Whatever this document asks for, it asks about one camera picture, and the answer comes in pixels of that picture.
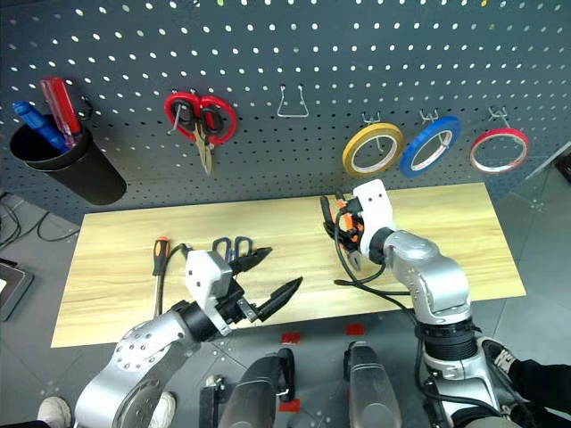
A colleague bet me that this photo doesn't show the dark blue handle scissors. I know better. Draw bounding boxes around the dark blue handle scissors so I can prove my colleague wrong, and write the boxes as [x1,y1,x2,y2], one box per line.
[211,235,254,265]

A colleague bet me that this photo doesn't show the red handle scissors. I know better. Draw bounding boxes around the red handle scissors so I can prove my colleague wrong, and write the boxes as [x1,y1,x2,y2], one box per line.
[163,91,238,177]

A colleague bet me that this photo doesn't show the dark grey perforated pegboard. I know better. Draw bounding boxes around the dark grey perforated pegboard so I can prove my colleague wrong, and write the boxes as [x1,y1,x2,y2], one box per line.
[0,0,571,224]

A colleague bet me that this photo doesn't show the black floor cable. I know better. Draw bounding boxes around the black floor cable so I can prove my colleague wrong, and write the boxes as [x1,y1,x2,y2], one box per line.
[0,194,23,251]
[36,209,82,243]

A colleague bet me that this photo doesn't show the black trouser leg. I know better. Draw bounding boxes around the black trouser leg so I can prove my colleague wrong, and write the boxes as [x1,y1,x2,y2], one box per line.
[508,358,571,414]

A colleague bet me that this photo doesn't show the blue tape roll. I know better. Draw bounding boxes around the blue tape roll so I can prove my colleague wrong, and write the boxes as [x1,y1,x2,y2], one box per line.
[399,116,463,178]

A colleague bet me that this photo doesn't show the orange black handle pliers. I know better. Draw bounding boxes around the orange black handle pliers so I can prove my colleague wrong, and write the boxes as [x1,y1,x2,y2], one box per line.
[333,200,363,272]

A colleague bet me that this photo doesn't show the red translucent handle screwdriver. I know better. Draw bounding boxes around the red translucent handle screwdriver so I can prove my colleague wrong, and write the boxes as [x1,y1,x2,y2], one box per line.
[38,76,84,149]

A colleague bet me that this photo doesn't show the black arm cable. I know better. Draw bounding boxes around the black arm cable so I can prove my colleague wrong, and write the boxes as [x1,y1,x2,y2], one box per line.
[332,209,451,405]
[155,243,194,314]

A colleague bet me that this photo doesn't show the yellow tape roll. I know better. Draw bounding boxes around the yellow tape roll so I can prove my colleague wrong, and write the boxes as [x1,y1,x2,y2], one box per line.
[342,122,406,178]

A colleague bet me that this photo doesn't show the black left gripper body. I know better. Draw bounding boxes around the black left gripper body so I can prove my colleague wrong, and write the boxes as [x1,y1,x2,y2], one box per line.
[216,275,262,327]

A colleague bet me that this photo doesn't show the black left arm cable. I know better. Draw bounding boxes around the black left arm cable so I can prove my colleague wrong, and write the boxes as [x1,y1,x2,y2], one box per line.
[155,243,194,314]

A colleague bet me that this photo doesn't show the red tape roll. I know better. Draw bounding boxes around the red tape roll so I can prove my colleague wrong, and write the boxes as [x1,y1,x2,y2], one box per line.
[468,128,531,175]

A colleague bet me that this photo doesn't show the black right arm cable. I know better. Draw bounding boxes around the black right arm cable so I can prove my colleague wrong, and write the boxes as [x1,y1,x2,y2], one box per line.
[332,209,451,405]

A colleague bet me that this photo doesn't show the black and white shoe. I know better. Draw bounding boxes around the black and white shoe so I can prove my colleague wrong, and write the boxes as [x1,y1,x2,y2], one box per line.
[479,337,519,381]

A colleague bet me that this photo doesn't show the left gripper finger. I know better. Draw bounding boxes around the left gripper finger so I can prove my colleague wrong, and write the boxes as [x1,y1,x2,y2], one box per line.
[257,276,304,322]
[228,246,274,279]

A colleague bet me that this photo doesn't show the dark rounded shape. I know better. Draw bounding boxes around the dark rounded shape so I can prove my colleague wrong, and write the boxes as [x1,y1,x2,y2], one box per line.
[343,341,403,428]
[218,347,296,428]

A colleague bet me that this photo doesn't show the black bracket with silver knob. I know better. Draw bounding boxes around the black bracket with silver knob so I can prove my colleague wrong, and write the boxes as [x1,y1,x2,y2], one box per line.
[199,374,229,428]

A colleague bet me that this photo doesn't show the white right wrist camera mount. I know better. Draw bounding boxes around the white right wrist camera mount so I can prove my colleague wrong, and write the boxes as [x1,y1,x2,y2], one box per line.
[353,178,396,258]

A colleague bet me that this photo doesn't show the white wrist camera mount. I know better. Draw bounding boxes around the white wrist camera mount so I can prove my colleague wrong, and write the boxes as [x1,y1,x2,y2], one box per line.
[185,250,236,336]
[353,178,396,258]

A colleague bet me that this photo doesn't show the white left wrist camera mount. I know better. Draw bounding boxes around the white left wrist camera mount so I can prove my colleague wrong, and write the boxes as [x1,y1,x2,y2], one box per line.
[185,250,236,336]

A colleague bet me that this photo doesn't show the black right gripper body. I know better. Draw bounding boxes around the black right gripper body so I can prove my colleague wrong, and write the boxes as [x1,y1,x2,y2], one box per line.
[343,192,367,234]

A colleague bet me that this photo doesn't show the orange black handle screwdriver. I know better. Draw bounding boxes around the orange black handle screwdriver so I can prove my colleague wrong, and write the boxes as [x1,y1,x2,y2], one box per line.
[152,235,172,316]

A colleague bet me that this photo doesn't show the black cup holder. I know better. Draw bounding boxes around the black cup holder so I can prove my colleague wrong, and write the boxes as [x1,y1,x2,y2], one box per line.
[9,119,128,207]

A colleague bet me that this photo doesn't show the dark box corner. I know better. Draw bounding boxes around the dark box corner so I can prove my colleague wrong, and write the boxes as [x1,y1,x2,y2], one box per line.
[552,146,571,185]

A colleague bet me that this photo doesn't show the blue handle screwdriver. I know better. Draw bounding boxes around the blue handle screwdriver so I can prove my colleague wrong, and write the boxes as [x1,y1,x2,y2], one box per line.
[12,101,70,155]

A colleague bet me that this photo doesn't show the silver scissors peg hook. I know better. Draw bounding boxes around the silver scissors peg hook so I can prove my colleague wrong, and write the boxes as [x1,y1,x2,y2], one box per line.
[167,88,197,136]

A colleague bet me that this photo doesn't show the silver wire loop hook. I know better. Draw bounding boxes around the silver wire loop hook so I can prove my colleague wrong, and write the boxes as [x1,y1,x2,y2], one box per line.
[276,83,310,119]

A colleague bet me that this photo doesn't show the grey laptop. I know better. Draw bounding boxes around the grey laptop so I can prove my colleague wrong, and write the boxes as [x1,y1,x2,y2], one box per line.
[0,259,35,323]

